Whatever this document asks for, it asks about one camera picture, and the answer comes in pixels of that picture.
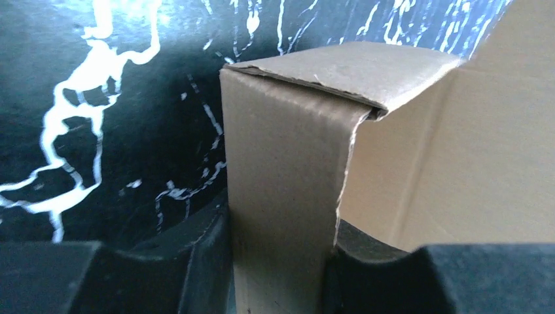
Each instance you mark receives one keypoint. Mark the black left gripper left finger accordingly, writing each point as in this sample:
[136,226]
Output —
[186,269]

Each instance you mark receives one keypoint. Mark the brown cardboard box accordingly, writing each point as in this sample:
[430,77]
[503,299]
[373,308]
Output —
[410,145]

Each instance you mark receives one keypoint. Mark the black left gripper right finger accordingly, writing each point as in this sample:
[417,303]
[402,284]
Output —
[365,275]

